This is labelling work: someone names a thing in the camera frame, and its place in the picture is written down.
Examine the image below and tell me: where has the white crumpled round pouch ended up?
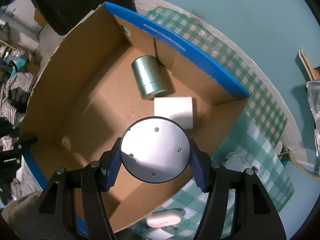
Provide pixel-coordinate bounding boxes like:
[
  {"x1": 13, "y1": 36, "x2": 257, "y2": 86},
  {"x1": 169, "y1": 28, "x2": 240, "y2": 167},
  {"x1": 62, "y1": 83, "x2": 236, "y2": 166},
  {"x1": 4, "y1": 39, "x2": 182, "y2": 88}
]
[{"x1": 224, "y1": 152, "x2": 254, "y2": 173}]

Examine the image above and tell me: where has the grey striped clothing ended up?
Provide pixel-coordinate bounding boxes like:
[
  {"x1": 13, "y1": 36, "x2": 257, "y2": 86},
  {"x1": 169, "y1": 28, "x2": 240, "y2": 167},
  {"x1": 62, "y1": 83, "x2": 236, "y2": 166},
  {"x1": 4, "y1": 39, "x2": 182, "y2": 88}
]
[{"x1": 0, "y1": 72, "x2": 38, "y2": 126}]

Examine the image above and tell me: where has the thick beige rope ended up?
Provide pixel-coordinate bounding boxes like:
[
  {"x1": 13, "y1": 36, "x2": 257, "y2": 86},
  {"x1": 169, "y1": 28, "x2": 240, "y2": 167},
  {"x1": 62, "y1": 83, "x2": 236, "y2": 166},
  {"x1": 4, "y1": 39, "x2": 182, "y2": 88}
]
[{"x1": 289, "y1": 152, "x2": 320, "y2": 181}]

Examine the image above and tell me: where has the green checked cloth tablecloth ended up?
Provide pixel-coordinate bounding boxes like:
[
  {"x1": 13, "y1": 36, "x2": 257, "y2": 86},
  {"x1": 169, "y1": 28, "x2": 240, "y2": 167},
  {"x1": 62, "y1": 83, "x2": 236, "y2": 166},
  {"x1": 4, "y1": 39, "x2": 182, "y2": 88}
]
[{"x1": 143, "y1": 6, "x2": 288, "y2": 142}]

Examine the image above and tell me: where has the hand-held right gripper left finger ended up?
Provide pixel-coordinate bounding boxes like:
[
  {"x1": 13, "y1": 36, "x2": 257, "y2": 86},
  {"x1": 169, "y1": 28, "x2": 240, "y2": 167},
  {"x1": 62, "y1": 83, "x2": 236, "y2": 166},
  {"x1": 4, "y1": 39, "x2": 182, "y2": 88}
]
[{"x1": 37, "y1": 137, "x2": 123, "y2": 240}]

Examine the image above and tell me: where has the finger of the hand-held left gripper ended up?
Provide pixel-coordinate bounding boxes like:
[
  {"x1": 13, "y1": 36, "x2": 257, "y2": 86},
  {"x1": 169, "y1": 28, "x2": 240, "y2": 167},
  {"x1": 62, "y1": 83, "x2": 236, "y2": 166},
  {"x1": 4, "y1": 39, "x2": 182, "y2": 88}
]
[{"x1": 0, "y1": 136, "x2": 38, "y2": 167}]

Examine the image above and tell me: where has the white rounded earbud case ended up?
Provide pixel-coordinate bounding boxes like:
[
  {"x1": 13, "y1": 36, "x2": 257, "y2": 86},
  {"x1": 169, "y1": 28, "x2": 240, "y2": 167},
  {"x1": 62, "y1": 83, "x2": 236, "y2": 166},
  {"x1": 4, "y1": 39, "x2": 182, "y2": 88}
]
[{"x1": 146, "y1": 208, "x2": 186, "y2": 229}]

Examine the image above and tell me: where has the green checked plastic tablecloth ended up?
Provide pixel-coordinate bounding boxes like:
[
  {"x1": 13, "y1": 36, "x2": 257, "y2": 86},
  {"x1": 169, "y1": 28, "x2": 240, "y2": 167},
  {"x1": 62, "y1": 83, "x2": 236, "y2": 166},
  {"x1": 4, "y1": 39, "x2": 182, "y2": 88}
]
[{"x1": 129, "y1": 126, "x2": 295, "y2": 240}]

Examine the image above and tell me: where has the green checkered tablecloth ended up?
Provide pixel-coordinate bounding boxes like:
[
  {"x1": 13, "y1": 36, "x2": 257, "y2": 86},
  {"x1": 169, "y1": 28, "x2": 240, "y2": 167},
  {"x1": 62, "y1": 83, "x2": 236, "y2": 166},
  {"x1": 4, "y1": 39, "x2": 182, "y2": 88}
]
[{"x1": 130, "y1": 0, "x2": 320, "y2": 157}]

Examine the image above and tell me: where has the black plastic bag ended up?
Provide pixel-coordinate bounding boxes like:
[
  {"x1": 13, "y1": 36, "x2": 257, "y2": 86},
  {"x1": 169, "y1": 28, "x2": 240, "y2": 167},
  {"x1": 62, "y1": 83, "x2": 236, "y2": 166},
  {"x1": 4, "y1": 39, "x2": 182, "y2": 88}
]
[{"x1": 27, "y1": 0, "x2": 137, "y2": 37}]

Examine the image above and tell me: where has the white square box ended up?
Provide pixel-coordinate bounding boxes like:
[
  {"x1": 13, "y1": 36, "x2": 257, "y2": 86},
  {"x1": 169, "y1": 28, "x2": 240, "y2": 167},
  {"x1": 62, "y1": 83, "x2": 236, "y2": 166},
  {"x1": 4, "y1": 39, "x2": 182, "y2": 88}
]
[{"x1": 153, "y1": 96, "x2": 194, "y2": 130}]

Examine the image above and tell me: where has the cardboard box with blue rim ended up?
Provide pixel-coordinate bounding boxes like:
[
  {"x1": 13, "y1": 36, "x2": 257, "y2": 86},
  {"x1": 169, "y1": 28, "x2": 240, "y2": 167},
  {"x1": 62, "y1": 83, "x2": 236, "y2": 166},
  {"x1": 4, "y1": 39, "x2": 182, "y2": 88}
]
[{"x1": 19, "y1": 1, "x2": 250, "y2": 233}]

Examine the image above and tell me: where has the person's olive clothing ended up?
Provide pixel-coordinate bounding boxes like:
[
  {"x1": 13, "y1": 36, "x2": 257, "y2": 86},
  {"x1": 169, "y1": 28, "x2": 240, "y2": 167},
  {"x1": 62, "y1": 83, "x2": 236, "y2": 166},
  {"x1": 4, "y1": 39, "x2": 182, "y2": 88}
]
[{"x1": 0, "y1": 192, "x2": 43, "y2": 240}]

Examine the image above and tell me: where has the round black and grey disc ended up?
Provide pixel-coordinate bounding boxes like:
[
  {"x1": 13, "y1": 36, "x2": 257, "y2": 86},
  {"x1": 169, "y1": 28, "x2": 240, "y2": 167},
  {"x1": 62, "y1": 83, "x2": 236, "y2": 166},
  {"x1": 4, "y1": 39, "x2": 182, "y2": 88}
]
[{"x1": 120, "y1": 116, "x2": 189, "y2": 184}]

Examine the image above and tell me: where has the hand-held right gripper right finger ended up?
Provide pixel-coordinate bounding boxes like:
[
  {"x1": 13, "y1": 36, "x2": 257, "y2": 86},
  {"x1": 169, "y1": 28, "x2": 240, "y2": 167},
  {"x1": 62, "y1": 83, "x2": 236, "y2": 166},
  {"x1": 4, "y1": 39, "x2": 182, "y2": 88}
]
[{"x1": 189, "y1": 138, "x2": 287, "y2": 240}]

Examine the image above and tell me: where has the white round plastic piece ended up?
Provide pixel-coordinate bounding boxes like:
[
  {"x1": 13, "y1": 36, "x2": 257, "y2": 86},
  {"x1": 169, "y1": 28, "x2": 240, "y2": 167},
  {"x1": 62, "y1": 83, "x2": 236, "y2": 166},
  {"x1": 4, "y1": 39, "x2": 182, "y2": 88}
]
[{"x1": 276, "y1": 141, "x2": 284, "y2": 161}]

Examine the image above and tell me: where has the wooden plank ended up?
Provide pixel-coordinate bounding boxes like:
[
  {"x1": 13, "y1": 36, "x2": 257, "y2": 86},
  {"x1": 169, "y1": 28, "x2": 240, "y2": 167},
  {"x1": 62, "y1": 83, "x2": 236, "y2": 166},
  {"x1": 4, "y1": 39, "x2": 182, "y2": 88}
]
[{"x1": 298, "y1": 48, "x2": 320, "y2": 82}]

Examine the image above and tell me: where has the green metallic cylinder tin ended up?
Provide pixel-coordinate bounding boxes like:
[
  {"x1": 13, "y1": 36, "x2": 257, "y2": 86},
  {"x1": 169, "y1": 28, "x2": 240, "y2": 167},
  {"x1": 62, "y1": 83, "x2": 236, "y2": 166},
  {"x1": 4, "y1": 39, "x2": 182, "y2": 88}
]
[{"x1": 131, "y1": 55, "x2": 169, "y2": 100}]

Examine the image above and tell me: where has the silver foil sheet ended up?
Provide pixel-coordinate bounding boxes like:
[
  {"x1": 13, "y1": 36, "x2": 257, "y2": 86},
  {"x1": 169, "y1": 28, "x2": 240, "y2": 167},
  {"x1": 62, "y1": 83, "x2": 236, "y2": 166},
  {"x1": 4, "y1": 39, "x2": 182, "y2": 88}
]
[{"x1": 306, "y1": 80, "x2": 320, "y2": 151}]

